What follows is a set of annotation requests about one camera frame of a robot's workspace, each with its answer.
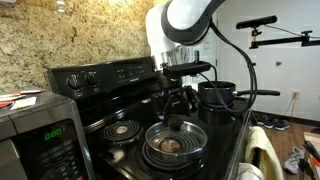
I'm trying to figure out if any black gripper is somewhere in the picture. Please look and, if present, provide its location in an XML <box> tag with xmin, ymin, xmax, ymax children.
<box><xmin>153</xmin><ymin>74</ymin><xmax>198</xmax><ymax>123</ymax></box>

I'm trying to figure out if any glass lid with black knob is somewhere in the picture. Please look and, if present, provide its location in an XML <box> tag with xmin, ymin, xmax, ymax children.
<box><xmin>144</xmin><ymin>114</ymin><xmax>209</xmax><ymax>162</ymax></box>

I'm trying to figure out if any black electric stove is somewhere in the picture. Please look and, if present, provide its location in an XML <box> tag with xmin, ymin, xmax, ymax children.
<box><xmin>48</xmin><ymin>54</ymin><xmax>253</xmax><ymax>180</ymax></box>

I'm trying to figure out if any small coil stove burner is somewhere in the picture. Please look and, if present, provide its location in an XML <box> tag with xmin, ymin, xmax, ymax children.
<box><xmin>102</xmin><ymin>119</ymin><xmax>142</xmax><ymax>145</ymax></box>

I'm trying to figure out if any large coil stove burner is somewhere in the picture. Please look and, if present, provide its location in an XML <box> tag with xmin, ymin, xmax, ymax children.
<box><xmin>135</xmin><ymin>139</ymin><xmax>208</xmax><ymax>180</ymax></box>

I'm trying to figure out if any dark sneaker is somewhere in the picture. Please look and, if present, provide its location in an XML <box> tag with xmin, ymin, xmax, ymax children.
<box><xmin>263</xmin><ymin>118</ymin><xmax>277</xmax><ymax>130</ymax></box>
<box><xmin>274</xmin><ymin>119</ymin><xmax>291</xmax><ymax>131</ymax></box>

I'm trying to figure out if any white hanging towel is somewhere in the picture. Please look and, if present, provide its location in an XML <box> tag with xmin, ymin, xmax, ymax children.
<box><xmin>235</xmin><ymin>162</ymin><xmax>265</xmax><ymax>180</ymax></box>

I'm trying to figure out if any yellow hanging towel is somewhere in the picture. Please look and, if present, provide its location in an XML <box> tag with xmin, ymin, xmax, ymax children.
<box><xmin>244</xmin><ymin>125</ymin><xmax>285</xmax><ymax>180</ymax></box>

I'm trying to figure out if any grey white sneaker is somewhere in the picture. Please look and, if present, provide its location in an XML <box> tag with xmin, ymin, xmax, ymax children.
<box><xmin>283</xmin><ymin>146</ymin><xmax>306</xmax><ymax>175</ymax></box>

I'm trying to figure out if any stainless steel microwave oven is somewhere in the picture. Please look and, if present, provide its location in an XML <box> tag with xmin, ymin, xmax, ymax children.
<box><xmin>0</xmin><ymin>91</ymin><xmax>96</xmax><ymax>180</ymax></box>

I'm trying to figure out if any wooden work table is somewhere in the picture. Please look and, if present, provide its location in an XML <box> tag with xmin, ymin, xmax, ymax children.
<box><xmin>301</xmin><ymin>131</ymin><xmax>320</xmax><ymax>180</ymax></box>

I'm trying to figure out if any red white paper strip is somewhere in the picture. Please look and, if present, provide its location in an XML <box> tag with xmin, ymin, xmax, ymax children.
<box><xmin>13</xmin><ymin>88</ymin><xmax>47</xmax><ymax>96</ymax></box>

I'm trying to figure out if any white paper card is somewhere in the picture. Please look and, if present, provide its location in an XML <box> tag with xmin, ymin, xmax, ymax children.
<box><xmin>9</xmin><ymin>96</ymin><xmax>37</xmax><ymax>111</ymax></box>

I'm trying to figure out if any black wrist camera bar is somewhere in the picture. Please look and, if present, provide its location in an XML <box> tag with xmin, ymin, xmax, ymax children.
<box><xmin>162</xmin><ymin>60</ymin><xmax>213</xmax><ymax>80</ymax></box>

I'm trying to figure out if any black saucepan with long handle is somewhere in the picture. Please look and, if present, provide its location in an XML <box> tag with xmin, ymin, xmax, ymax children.
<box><xmin>197</xmin><ymin>80</ymin><xmax>281</xmax><ymax>108</ymax></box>

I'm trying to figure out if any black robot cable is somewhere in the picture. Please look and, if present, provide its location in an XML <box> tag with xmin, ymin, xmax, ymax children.
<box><xmin>199</xmin><ymin>19</ymin><xmax>260</xmax><ymax>113</ymax></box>

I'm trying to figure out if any black stereo camera bar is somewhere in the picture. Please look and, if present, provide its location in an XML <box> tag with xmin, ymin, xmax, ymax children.
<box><xmin>236</xmin><ymin>14</ymin><xmax>278</xmax><ymax>30</ymax></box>

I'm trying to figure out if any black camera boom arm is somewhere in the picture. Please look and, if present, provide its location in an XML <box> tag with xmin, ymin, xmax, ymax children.
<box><xmin>249</xmin><ymin>29</ymin><xmax>320</xmax><ymax>50</ymax></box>

